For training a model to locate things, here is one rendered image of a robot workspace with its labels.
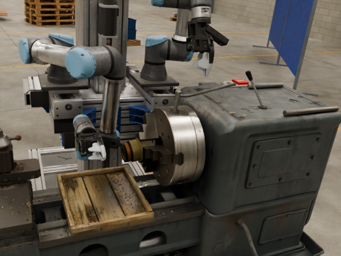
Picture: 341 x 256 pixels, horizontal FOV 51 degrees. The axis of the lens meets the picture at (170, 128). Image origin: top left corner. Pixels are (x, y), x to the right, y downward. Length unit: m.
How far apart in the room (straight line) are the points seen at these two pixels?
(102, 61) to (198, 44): 0.37
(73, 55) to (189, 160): 0.58
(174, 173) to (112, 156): 0.95
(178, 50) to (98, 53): 0.64
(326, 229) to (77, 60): 2.36
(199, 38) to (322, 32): 12.13
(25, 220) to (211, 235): 0.72
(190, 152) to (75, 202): 0.48
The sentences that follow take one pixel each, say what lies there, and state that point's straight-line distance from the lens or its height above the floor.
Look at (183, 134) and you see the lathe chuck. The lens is 1.30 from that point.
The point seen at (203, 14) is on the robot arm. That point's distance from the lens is 1.39.
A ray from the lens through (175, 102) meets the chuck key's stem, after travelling 1.34.
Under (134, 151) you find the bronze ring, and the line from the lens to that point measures 1.35.
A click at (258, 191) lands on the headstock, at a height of 0.93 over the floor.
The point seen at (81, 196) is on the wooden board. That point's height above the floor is 0.88.
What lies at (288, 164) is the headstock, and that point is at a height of 1.05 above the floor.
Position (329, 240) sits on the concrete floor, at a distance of 3.03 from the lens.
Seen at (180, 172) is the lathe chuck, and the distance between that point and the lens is 1.33.
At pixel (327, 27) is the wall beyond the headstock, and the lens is 13.32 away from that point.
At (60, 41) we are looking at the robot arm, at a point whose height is 1.37.
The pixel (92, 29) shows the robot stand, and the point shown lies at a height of 1.40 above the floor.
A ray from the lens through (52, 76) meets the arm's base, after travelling 1.88.
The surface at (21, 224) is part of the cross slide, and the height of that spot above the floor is 0.97.
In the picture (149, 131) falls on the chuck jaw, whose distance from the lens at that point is 1.41.
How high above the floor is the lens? 1.73
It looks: 24 degrees down
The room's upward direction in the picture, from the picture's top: 6 degrees clockwise
